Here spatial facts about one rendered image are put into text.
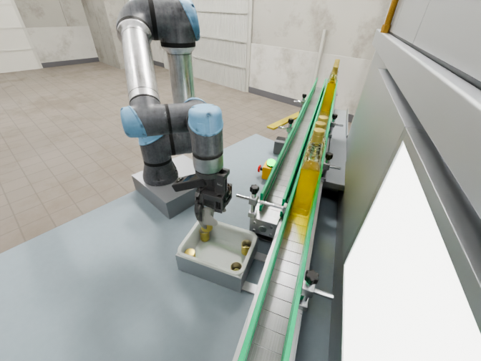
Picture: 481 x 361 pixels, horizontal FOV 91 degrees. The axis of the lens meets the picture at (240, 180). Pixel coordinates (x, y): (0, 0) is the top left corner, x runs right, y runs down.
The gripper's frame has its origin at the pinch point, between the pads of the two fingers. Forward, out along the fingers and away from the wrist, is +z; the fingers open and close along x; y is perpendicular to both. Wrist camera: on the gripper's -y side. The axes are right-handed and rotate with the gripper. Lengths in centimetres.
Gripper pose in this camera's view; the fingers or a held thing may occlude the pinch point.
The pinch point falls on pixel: (206, 220)
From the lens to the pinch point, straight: 74.9
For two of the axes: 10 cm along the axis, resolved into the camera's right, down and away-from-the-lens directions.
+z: -0.3, 8.1, 5.9
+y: 9.3, 2.3, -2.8
